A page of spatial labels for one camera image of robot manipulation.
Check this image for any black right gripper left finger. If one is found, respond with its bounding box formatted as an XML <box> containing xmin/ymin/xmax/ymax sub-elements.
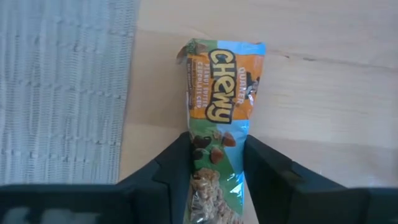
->
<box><xmin>116</xmin><ymin>131</ymin><xmax>193</xmax><ymax>224</ymax></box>

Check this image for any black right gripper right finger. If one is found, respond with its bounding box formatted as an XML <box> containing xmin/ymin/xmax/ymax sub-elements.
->
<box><xmin>243</xmin><ymin>134</ymin><xmax>371</xmax><ymax>224</ymax></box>

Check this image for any orange Chewy granola bar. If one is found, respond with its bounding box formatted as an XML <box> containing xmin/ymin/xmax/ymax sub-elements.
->
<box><xmin>176</xmin><ymin>38</ymin><xmax>267</xmax><ymax>224</ymax></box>

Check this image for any gray woven placemat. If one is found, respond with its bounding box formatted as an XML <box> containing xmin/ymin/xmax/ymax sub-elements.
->
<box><xmin>0</xmin><ymin>0</ymin><xmax>140</xmax><ymax>186</ymax></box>

